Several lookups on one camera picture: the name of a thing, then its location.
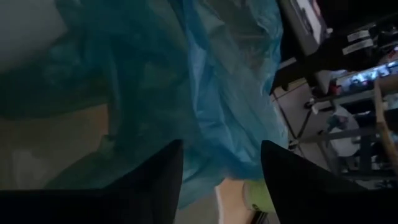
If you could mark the teal trash bag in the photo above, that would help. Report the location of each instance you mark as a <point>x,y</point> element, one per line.
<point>140,77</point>

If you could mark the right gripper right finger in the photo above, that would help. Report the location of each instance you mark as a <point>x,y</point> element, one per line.
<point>311,199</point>

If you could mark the green wipes canister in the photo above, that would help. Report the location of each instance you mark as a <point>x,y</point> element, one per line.
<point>258,197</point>

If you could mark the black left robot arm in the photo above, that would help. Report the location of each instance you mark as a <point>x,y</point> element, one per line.
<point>329,53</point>

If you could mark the wooden top metal cart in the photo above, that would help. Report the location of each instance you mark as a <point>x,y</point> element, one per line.
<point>384,124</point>

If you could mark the light blue bin liner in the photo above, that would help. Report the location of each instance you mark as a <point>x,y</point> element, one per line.
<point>224,109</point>

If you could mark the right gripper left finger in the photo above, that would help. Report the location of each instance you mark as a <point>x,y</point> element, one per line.
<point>124,202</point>

